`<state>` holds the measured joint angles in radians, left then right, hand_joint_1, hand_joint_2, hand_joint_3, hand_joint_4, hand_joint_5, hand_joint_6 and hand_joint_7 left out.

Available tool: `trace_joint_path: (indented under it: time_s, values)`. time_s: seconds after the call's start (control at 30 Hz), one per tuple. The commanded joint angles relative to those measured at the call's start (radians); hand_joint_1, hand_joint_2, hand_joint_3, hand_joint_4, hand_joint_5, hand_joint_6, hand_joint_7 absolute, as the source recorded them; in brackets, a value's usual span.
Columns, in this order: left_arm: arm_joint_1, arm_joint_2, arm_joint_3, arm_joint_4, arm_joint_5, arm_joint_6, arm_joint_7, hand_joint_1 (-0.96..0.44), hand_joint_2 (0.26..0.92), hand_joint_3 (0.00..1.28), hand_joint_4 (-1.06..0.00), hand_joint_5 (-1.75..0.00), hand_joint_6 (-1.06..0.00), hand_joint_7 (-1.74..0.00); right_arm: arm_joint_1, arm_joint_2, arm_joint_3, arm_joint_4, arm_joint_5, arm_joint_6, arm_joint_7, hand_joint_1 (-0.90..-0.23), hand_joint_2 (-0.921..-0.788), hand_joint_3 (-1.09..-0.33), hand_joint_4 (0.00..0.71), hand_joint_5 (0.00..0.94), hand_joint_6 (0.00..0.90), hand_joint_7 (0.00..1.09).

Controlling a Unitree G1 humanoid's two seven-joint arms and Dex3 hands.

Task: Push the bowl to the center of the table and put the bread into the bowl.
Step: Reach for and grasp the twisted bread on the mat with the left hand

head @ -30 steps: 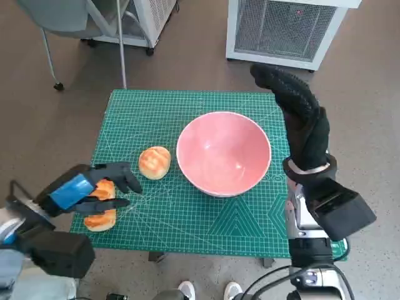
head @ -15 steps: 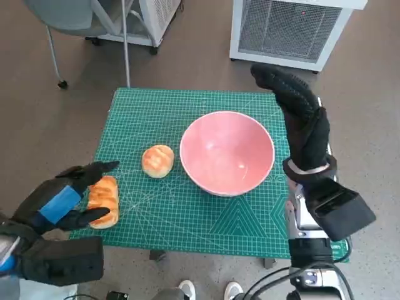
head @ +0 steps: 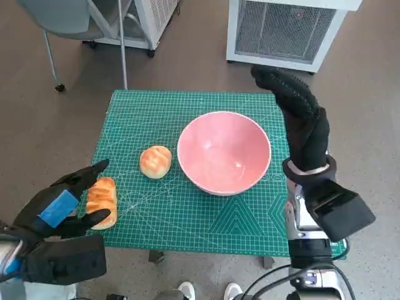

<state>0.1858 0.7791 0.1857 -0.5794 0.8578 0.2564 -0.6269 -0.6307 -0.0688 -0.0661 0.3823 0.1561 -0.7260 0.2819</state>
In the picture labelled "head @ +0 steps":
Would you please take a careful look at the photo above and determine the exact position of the green cutting mat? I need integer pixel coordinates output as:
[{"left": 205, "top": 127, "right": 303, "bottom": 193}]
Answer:
[{"left": 90, "top": 89, "right": 348, "bottom": 260}]

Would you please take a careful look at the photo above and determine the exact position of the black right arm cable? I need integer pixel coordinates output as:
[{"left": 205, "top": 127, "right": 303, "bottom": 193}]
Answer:
[{"left": 240, "top": 262, "right": 357, "bottom": 300}]

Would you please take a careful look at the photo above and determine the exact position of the round toy bread roll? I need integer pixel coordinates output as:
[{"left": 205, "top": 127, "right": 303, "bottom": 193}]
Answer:
[{"left": 139, "top": 144, "right": 173, "bottom": 180}]

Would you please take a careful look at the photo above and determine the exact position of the pink bowl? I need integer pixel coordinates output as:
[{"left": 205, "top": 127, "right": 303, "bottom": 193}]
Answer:
[{"left": 177, "top": 111, "right": 272, "bottom": 197}]

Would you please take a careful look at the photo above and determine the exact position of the white shoe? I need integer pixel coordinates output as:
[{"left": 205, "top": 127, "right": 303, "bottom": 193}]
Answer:
[
  {"left": 177, "top": 281, "right": 196, "bottom": 300},
  {"left": 224, "top": 282, "right": 241, "bottom": 300}
]

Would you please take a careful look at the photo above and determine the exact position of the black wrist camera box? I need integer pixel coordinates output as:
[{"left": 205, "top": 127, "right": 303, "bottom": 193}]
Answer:
[
  {"left": 23, "top": 234, "right": 108, "bottom": 286},
  {"left": 304, "top": 179, "right": 376, "bottom": 243}
]

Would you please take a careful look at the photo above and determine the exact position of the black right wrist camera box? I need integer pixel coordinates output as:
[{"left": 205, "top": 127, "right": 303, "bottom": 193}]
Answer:
[{"left": 304, "top": 179, "right": 376, "bottom": 243}]

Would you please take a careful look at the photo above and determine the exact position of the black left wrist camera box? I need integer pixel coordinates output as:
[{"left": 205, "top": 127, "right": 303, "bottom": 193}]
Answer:
[{"left": 23, "top": 234, "right": 108, "bottom": 286}]

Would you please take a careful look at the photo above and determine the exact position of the grey chair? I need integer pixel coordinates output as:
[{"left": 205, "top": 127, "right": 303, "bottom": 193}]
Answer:
[{"left": 15, "top": 0, "right": 126, "bottom": 93}]

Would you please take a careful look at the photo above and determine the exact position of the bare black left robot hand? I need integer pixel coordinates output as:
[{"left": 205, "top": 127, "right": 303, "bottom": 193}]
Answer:
[{"left": 12, "top": 158, "right": 112, "bottom": 251}]

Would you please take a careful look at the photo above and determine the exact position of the grey metal pole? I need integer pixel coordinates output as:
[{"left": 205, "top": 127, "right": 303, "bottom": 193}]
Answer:
[{"left": 117, "top": 0, "right": 129, "bottom": 90}]

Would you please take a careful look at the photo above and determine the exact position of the white mesh-front cabinet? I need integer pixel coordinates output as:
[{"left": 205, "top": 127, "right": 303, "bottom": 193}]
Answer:
[{"left": 225, "top": 0, "right": 363, "bottom": 74}]

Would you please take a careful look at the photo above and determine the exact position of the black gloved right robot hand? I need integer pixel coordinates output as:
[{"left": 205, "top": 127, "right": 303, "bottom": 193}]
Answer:
[{"left": 251, "top": 64, "right": 331, "bottom": 172}]

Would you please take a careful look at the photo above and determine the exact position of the long toy bread loaf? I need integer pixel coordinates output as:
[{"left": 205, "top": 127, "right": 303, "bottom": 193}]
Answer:
[{"left": 84, "top": 176, "right": 119, "bottom": 231}]

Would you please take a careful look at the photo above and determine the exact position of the white wheeled cabinet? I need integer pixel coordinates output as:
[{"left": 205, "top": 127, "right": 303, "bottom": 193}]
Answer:
[{"left": 81, "top": 0, "right": 181, "bottom": 58}]

